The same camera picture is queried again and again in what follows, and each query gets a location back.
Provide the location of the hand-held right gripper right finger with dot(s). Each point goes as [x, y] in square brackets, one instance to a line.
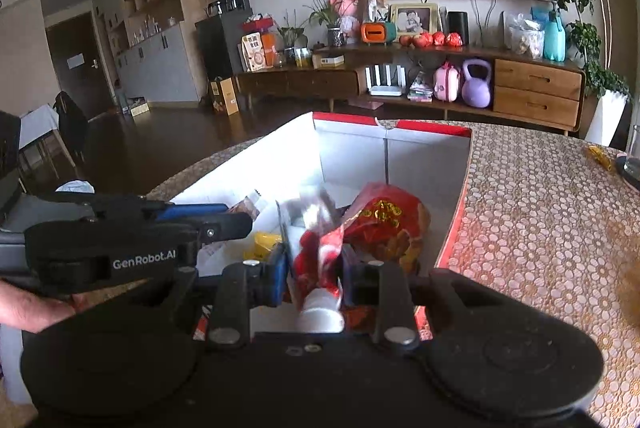
[351, 283]

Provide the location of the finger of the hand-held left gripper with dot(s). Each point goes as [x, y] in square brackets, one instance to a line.
[225, 228]
[192, 211]

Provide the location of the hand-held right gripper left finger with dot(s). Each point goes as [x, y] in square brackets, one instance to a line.
[277, 268]

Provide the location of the yellow snack packet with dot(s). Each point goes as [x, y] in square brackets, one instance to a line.
[262, 245]

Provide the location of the brown snack packet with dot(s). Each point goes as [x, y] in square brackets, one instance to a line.
[245, 207]

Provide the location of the red white snack packet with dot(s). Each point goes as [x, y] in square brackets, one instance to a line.
[315, 248]

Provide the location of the small white bottle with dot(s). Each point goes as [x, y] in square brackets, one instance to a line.
[321, 315]

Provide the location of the red gold-print snack bag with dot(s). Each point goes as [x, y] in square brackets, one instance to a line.
[390, 218]

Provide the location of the red cardboard box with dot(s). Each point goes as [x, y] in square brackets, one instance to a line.
[350, 148]

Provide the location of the person's left hand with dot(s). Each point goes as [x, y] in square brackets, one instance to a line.
[35, 308]

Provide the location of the chair with black jacket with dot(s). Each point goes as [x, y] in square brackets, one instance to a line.
[70, 123]

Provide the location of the black cabinet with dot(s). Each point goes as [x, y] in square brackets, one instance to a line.
[222, 48]

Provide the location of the standing snack bag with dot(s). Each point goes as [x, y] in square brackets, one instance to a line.
[254, 53]

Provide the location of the dark wooden door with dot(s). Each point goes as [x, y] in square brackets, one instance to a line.
[80, 68]

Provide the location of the yellow flat box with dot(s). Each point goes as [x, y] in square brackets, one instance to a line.
[328, 60]

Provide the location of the small potted plant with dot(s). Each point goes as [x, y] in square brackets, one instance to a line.
[292, 39]

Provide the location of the white router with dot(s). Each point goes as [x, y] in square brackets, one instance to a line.
[384, 83]

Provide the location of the stack of small books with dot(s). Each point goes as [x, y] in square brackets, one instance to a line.
[420, 89]

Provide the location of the pink toy suitcase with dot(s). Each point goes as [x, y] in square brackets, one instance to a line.
[446, 83]

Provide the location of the purple kettlebell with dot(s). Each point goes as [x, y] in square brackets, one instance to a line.
[477, 88]

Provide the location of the leafy potted plant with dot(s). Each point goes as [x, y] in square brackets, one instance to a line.
[327, 18]

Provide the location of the orange fruit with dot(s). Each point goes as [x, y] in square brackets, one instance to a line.
[406, 41]

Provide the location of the orange radio clock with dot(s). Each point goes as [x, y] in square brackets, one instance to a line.
[378, 33]

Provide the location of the pink plush toy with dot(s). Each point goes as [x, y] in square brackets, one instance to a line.
[346, 8]

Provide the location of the red wrapped ornament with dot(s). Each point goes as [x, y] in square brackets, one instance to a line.
[454, 39]
[438, 39]
[422, 39]

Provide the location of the wooden tv cabinet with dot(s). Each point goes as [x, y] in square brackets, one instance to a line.
[535, 85]

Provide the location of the black speaker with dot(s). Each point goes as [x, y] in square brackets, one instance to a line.
[457, 28]

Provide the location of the small yellow toy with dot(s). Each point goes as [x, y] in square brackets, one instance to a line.
[599, 157]

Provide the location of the dark round coaster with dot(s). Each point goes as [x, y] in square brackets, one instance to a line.
[629, 184]

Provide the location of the clear plastic bag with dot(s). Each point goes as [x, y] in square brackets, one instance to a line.
[527, 39]

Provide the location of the white plant pot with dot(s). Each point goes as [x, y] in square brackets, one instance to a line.
[607, 118]

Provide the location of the glass cup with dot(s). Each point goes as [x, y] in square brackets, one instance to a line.
[633, 153]

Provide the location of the teal spray bottle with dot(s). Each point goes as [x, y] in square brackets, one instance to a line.
[554, 38]

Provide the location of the wall shelf cabinet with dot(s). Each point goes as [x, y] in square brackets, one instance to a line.
[155, 8]

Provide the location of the photo frame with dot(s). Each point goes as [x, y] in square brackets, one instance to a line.
[414, 20]

